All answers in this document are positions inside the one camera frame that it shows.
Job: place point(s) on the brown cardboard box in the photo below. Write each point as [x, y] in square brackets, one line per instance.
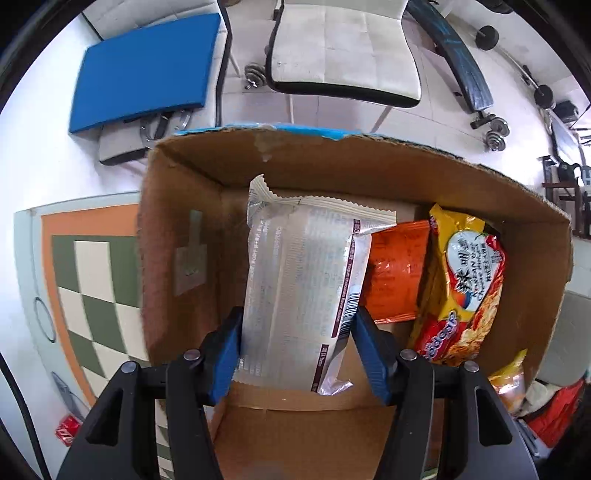
[323, 161]

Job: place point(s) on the silver cookie packet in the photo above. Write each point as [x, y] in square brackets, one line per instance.
[295, 277]

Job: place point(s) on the black weight bench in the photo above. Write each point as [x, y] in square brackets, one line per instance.
[461, 60]

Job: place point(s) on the shiny orange snack packet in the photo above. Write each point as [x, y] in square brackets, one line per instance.
[397, 272]

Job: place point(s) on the black speaker box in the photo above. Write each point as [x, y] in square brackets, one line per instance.
[566, 111]

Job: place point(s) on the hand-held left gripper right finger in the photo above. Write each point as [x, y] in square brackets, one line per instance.
[371, 355]

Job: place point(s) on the grey flat device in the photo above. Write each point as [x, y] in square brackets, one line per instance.
[62, 390]

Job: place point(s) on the white padded chair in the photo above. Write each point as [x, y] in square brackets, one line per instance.
[341, 46]
[138, 14]

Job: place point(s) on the red soda can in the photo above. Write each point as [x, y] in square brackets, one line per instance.
[69, 430]

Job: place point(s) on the barbell with black plates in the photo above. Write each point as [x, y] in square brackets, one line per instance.
[488, 37]

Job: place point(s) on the green checkered mat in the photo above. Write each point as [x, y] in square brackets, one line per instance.
[101, 286]

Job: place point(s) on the yellow puffs bag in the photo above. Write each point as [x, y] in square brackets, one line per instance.
[508, 374]

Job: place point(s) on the blue seat cushion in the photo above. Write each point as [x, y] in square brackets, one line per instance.
[143, 74]

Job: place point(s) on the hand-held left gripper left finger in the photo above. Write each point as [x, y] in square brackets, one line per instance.
[226, 355]

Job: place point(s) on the red plastic bag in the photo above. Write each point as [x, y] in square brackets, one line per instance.
[554, 415]

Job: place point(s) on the dark wooden chair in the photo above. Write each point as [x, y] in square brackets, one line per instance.
[565, 177]

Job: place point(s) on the metal dumbbell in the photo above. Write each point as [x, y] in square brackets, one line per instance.
[496, 134]
[255, 76]

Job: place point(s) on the yellow red noodle packet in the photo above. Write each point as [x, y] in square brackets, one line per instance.
[466, 286]

